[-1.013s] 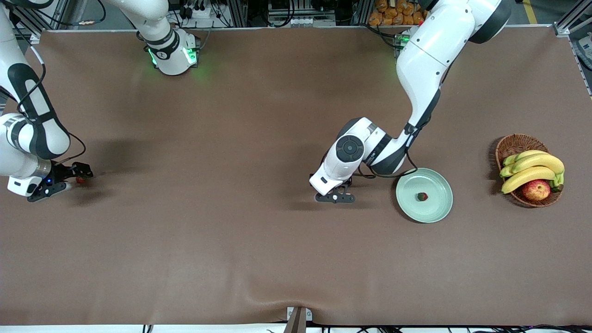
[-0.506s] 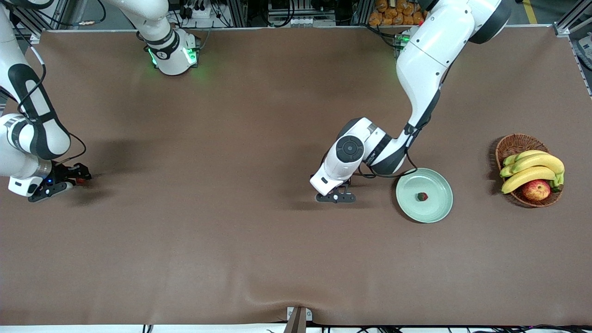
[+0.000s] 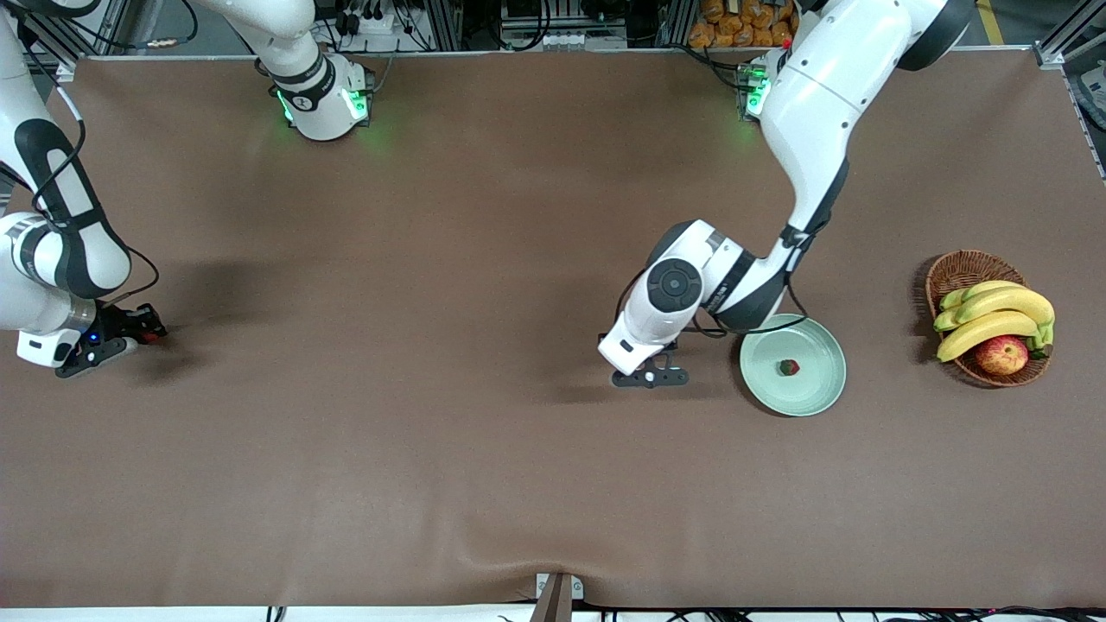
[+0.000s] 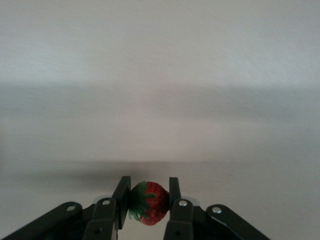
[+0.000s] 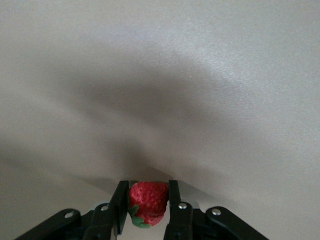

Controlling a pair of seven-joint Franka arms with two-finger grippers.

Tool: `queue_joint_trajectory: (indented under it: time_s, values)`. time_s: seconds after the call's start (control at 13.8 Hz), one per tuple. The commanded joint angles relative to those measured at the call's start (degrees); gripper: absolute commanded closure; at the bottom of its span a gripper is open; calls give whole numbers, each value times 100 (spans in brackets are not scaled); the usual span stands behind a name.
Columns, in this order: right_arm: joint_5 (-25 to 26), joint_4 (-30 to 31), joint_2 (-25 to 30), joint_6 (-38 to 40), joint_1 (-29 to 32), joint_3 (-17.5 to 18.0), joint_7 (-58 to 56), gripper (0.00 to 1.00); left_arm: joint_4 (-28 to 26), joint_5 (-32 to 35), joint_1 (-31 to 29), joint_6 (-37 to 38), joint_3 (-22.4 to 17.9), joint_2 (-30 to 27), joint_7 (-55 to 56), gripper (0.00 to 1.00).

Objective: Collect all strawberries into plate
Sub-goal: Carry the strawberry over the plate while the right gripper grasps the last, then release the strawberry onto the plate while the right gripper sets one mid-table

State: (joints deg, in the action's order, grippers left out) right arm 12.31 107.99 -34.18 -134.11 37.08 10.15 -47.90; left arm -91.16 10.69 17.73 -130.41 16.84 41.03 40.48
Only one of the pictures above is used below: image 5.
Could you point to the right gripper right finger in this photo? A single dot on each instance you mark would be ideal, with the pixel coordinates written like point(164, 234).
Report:
point(182, 220)

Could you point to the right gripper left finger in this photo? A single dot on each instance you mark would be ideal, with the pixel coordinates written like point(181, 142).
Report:
point(107, 220)

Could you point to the red strawberry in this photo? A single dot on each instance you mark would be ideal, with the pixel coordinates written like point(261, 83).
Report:
point(148, 200)

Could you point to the brown table cover mat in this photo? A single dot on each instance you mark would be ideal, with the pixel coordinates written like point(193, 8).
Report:
point(75, 75)

